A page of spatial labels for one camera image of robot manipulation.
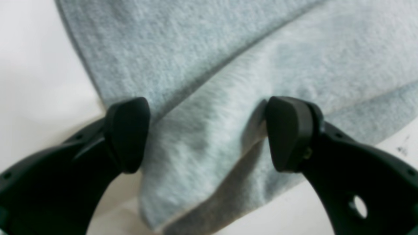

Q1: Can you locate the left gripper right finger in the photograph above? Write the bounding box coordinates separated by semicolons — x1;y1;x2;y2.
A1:
265;96;418;235

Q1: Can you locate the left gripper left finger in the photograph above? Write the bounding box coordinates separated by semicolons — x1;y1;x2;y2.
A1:
0;98;151;235

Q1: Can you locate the grey T-shirt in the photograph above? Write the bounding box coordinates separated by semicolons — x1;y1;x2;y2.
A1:
56;0;418;235

